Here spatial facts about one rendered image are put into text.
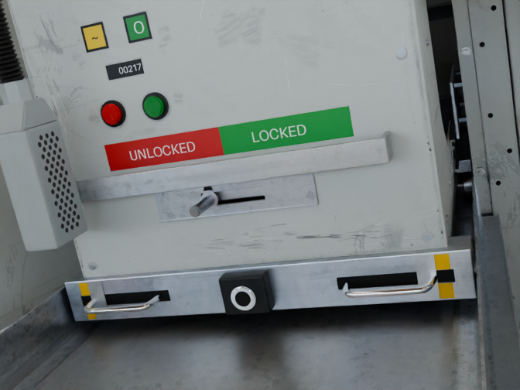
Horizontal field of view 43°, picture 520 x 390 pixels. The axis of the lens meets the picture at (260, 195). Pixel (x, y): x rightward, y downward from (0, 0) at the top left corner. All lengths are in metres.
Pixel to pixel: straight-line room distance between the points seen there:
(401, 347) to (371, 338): 0.04
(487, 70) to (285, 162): 0.45
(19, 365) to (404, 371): 0.47
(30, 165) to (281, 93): 0.30
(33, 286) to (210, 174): 0.50
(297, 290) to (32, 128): 0.37
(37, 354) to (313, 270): 0.37
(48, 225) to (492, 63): 0.69
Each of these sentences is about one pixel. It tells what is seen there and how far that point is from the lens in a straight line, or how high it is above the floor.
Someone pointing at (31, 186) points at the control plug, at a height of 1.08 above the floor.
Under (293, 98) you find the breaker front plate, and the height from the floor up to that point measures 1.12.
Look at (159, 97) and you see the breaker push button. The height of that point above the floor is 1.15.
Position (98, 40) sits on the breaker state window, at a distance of 0.85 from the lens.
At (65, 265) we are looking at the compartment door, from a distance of 1.20.
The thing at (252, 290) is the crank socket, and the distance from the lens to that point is 0.80.
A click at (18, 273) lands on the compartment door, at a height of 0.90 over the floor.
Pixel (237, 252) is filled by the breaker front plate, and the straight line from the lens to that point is 0.83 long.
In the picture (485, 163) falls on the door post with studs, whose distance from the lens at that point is 1.11.
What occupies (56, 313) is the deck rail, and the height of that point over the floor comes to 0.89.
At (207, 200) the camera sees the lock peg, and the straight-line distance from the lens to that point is 0.80.
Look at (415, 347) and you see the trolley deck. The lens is 0.74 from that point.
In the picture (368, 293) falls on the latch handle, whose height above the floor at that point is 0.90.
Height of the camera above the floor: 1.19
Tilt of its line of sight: 13 degrees down
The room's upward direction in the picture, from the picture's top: 12 degrees counter-clockwise
